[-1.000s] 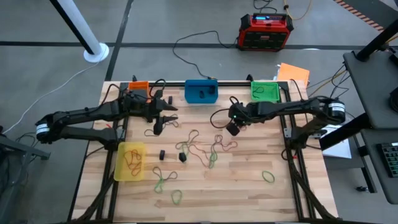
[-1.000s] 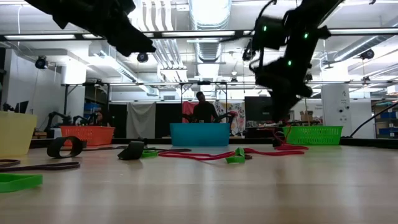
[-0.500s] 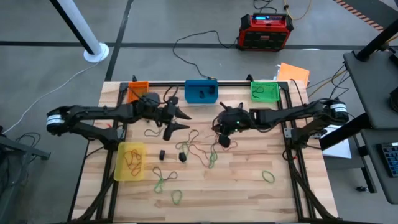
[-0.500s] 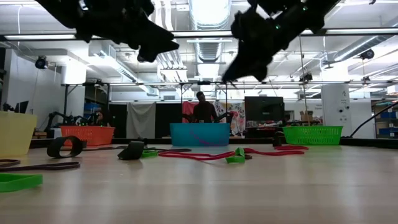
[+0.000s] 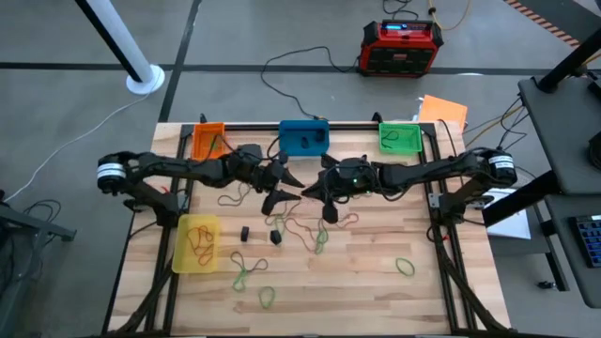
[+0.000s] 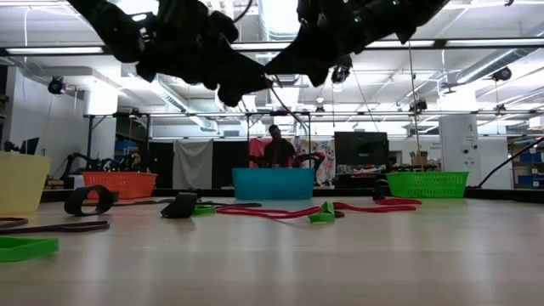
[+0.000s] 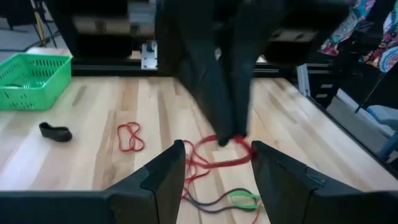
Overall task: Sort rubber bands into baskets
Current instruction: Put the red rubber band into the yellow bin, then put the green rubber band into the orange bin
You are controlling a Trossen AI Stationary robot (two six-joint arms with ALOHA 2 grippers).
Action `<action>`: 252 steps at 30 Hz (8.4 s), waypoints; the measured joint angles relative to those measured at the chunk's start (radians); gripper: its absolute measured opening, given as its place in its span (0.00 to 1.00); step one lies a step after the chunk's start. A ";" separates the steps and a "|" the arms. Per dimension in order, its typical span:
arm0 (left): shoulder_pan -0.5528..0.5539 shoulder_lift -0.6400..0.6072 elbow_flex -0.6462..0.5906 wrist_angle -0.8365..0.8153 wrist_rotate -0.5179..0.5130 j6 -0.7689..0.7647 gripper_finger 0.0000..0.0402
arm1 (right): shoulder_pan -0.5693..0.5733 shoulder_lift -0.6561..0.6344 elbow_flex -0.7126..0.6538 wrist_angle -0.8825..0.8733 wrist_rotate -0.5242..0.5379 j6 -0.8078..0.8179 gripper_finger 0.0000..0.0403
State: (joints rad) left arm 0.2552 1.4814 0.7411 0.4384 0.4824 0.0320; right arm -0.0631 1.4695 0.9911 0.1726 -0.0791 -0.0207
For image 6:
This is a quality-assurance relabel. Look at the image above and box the wide black rubber band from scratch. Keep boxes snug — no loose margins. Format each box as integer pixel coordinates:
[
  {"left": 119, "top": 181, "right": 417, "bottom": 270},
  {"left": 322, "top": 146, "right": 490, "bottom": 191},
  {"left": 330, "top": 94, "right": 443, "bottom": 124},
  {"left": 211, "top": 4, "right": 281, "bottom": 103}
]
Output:
[
  {"left": 160, "top": 192, "right": 199, "bottom": 219},
  {"left": 63, "top": 184, "right": 115, "bottom": 217}
]

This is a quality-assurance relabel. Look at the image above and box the green plastic basket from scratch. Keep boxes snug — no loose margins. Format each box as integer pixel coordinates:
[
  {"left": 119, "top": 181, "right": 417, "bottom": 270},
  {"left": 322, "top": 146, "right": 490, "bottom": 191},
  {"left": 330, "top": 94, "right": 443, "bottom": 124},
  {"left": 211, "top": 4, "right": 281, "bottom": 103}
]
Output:
[{"left": 385, "top": 171, "right": 470, "bottom": 200}]

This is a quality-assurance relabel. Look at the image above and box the black monitor screen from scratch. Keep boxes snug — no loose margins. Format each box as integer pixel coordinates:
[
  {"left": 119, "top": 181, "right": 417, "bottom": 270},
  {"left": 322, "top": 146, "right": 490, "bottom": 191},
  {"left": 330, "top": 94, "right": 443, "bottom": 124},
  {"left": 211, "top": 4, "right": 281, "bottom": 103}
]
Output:
[{"left": 334, "top": 131, "right": 390, "bottom": 167}]

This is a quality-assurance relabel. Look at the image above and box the white pillar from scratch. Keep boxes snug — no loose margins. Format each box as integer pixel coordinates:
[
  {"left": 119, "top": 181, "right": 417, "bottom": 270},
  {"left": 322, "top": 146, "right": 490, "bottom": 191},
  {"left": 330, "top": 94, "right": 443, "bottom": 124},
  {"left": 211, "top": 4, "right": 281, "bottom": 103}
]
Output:
[{"left": 439, "top": 114, "right": 480, "bottom": 190}]

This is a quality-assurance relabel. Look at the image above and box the red hanging cloth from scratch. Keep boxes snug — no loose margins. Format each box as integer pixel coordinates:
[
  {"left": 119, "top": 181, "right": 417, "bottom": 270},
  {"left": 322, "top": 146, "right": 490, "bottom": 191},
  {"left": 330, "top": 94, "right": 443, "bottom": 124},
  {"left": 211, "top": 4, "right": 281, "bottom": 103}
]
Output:
[{"left": 248, "top": 138, "right": 273, "bottom": 169}]

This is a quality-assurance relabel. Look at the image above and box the silver ceiling duct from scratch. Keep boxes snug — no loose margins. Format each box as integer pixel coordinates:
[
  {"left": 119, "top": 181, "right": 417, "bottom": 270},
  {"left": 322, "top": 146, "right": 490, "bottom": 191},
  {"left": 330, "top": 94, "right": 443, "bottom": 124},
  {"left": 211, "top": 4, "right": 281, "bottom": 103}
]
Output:
[{"left": 258, "top": 0, "right": 301, "bottom": 43}]

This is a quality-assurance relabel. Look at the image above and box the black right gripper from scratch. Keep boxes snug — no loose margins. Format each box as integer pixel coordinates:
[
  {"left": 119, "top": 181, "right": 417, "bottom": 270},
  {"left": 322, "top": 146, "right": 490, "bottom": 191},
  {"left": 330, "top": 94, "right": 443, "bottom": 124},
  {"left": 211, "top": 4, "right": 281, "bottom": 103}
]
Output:
[{"left": 265, "top": 0, "right": 366, "bottom": 88}]

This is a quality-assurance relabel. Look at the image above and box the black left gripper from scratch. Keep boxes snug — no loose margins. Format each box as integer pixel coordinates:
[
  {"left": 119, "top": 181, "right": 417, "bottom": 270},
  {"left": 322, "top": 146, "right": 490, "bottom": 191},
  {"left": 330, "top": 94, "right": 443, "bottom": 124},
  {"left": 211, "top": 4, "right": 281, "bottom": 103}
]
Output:
[{"left": 136, "top": 0, "right": 273, "bottom": 108}]

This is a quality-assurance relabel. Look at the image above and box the orange plastic basket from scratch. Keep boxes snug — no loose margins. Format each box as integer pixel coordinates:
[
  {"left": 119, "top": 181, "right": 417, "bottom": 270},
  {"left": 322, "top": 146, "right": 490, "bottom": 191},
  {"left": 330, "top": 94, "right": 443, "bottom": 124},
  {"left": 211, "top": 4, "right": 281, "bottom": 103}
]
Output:
[{"left": 82, "top": 171, "right": 158, "bottom": 201}]

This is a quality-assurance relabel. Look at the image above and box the black table frame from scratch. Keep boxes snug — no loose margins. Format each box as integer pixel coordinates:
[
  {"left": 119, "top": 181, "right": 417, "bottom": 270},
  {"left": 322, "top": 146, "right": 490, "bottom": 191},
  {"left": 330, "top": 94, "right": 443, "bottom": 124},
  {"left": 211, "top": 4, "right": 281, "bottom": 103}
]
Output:
[{"left": 40, "top": 188, "right": 544, "bottom": 204}]

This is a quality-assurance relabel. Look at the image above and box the yellow plastic basket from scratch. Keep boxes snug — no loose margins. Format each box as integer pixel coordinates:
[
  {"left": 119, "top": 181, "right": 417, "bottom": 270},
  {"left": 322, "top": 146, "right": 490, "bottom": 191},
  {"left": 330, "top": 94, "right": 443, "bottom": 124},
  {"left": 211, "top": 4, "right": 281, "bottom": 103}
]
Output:
[{"left": 0, "top": 151, "right": 52, "bottom": 216}]

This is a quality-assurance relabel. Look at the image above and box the person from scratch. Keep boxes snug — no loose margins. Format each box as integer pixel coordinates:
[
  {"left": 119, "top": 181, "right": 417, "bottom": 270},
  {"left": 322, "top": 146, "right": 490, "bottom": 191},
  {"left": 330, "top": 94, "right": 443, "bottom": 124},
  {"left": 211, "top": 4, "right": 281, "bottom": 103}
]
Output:
[
  {"left": 262, "top": 124, "right": 298, "bottom": 169},
  {"left": 129, "top": 149, "right": 150, "bottom": 173}
]

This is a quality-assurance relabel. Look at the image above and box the grey hanging cloth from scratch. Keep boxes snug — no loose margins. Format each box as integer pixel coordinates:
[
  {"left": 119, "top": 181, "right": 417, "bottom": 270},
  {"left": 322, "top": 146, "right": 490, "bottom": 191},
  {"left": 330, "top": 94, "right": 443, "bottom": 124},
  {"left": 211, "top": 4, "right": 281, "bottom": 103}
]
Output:
[{"left": 172, "top": 139, "right": 214, "bottom": 190}]

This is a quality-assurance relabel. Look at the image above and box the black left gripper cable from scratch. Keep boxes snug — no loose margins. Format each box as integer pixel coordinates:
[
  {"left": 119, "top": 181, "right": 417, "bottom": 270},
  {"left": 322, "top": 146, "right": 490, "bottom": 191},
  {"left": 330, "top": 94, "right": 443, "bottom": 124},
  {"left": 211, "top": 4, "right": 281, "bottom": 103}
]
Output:
[{"left": 231, "top": 0, "right": 256, "bottom": 25}]

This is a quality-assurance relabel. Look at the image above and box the green rubber band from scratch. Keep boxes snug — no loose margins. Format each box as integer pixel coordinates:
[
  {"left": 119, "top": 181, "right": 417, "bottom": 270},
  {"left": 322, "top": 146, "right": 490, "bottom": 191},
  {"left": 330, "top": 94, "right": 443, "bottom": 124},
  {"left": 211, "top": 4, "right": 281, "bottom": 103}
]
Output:
[
  {"left": 191, "top": 204, "right": 217, "bottom": 217},
  {"left": 0, "top": 236, "right": 60, "bottom": 264},
  {"left": 308, "top": 201, "right": 337, "bottom": 224}
]

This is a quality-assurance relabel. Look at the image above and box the floral hanging cloth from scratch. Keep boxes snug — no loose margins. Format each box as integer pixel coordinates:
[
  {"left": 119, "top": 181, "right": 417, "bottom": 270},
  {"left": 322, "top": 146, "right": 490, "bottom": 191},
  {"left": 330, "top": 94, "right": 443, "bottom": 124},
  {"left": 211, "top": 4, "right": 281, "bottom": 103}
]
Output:
[{"left": 297, "top": 139, "right": 337, "bottom": 187}]

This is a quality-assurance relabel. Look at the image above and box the black slanted cable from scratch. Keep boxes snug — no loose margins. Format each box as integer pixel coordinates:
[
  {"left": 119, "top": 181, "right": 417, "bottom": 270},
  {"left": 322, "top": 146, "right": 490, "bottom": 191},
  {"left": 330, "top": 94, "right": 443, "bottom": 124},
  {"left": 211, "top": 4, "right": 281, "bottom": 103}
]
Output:
[{"left": 478, "top": 133, "right": 544, "bottom": 189}]

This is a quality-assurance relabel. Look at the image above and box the black overhead frame bar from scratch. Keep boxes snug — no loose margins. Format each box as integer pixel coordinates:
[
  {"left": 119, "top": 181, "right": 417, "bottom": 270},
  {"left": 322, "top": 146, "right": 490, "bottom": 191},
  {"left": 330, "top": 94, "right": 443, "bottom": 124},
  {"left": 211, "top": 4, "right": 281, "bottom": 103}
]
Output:
[{"left": 0, "top": 40, "right": 544, "bottom": 55}]

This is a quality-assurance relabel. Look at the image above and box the shelf with blue bins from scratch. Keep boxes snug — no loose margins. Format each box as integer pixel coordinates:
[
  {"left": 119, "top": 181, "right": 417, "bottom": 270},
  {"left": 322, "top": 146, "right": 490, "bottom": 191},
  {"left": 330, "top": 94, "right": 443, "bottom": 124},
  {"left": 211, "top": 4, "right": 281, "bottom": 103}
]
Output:
[{"left": 512, "top": 138, "right": 544, "bottom": 190}]

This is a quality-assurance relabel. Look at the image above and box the small black monitor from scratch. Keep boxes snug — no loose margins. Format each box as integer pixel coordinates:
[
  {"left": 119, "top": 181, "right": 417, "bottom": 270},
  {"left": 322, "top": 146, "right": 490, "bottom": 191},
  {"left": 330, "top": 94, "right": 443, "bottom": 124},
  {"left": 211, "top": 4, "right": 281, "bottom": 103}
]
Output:
[{"left": 19, "top": 137, "right": 40, "bottom": 156}]

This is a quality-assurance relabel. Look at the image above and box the black frame bracket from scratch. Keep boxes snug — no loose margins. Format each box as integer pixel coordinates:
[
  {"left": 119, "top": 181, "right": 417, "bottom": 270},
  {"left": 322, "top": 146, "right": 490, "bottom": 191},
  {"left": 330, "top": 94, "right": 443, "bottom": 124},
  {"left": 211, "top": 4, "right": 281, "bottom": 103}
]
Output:
[{"left": 372, "top": 178, "right": 390, "bottom": 201}]

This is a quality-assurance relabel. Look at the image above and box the blue plastic basket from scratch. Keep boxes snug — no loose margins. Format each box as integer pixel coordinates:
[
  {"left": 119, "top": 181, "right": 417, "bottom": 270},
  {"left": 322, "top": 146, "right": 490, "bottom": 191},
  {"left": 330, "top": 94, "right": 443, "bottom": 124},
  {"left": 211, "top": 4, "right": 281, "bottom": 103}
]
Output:
[{"left": 231, "top": 167, "right": 316, "bottom": 201}]

